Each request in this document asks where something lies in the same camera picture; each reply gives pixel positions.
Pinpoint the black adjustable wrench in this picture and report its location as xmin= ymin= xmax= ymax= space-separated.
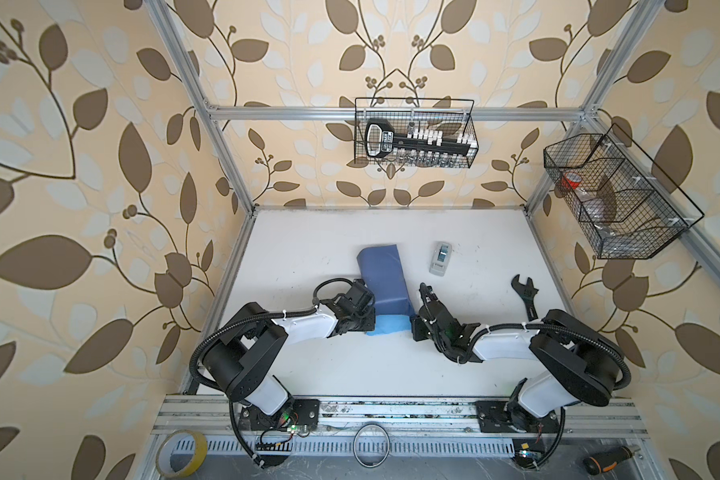
xmin=511 ymin=274 xmax=539 ymax=321

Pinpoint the grey cable loop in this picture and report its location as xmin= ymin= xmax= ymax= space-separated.
xmin=352 ymin=422 xmax=392 ymax=469

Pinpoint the right wire basket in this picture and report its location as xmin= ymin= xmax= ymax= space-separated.
xmin=543 ymin=124 xmax=704 ymax=260

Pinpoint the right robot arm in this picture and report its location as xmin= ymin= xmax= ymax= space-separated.
xmin=412 ymin=283 xmax=632 ymax=432

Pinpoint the orange handled screwdriver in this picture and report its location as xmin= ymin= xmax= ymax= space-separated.
xmin=582 ymin=446 xmax=638 ymax=476

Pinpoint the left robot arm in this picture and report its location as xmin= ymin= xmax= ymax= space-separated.
xmin=189 ymin=278 xmax=375 ymax=424

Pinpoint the back wire basket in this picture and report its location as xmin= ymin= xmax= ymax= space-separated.
xmin=353 ymin=96 xmax=479 ymax=169

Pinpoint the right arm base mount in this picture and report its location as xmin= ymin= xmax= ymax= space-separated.
xmin=475 ymin=400 xmax=560 ymax=435

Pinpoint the black socket set holder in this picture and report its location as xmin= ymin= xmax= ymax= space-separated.
xmin=359 ymin=119 xmax=479 ymax=159

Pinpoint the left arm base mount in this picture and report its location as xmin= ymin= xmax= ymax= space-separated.
xmin=240 ymin=398 xmax=321 ymax=433

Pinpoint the blue wrapping paper sheet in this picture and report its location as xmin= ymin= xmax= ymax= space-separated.
xmin=357 ymin=245 xmax=415 ymax=336

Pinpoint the yellow tape roll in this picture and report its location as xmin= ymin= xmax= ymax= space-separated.
xmin=155 ymin=430 xmax=209 ymax=479

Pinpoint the wire basket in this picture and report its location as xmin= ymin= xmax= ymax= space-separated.
xmin=353 ymin=96 xmax=479 ymax=169
xmin=543 ymin=124 xmax=704 ymax=260

